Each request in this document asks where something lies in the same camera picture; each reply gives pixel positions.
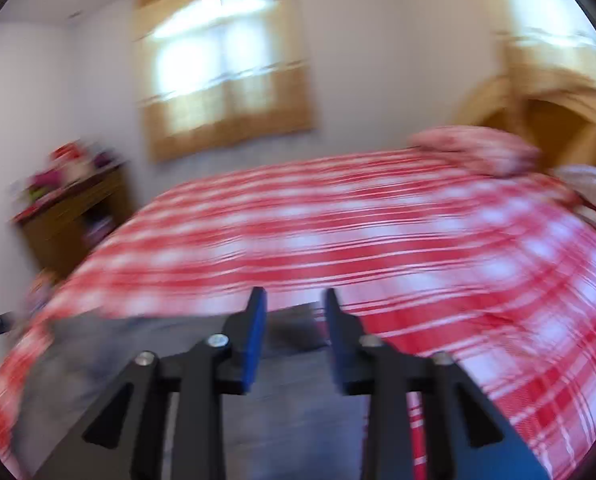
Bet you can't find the wooden headboard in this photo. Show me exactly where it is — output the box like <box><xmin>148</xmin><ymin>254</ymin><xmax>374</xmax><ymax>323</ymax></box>
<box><xmin>452</xmin><ymin>72</ymin><xmax>596</xmax><ymax>176</ymax></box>

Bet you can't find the grey puffer jacket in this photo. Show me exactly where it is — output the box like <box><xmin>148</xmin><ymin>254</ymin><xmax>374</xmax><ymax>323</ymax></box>
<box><xmin>8</xmin><ymin>302</ymin><xmax>373</xmax><ymax>480</ymax></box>

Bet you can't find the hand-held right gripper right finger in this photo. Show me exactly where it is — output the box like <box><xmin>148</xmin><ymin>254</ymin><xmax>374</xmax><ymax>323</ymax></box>
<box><xmin>324</xmin><ymin>288</ymin><xmax>551</xmax><ymax>480</ymax></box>

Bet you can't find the magenta folded clothes pile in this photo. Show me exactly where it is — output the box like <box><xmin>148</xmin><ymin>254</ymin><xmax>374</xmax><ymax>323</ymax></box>
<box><xmin>25</xmin><ymin>167</ymin><xmax>69</xmax><ymax>201</ymax></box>

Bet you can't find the bed with red plaid sheet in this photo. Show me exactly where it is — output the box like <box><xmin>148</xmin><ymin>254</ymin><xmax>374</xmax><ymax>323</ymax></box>
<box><xmin>0</xmin><ymin>147</ymin><xmax>596</xmax><ymax>480</ymax></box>

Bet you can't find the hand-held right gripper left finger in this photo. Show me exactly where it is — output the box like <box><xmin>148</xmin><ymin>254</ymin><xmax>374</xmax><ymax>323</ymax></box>
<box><xmin>32</xmin><ymin>287</ymin><xmax>269</xmax><ymax>480</ymax></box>

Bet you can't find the yellow patterned window curtain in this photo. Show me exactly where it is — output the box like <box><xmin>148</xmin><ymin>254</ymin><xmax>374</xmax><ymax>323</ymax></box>
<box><xmin>130</xmin><ymin>0</ymin><xmax>315</xmax><ymax>163</ymax></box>
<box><xmin>495</xmin><ymin>25</ymin><xmax>596</xmax><ymax>92</ymax></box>

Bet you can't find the striped pillow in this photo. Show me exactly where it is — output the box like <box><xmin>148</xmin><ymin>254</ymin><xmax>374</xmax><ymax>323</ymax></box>
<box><xmin>552</xmin><ymin>164</ymin><xmax>596</xmax><ymax>246</ymax></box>

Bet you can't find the brown wooden desk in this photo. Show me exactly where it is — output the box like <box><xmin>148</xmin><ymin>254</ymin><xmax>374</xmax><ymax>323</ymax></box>
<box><xmin>12</xmin><ymin>162</ymin><xmax>136</xmax><ymax>281</ymax></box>

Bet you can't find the purple folded cloth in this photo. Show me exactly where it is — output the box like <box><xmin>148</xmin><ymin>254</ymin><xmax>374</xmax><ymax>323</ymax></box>
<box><xmin>90</xmin><ymin>150</ymin><xmax>121</xmax><ymax>170</ymax></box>

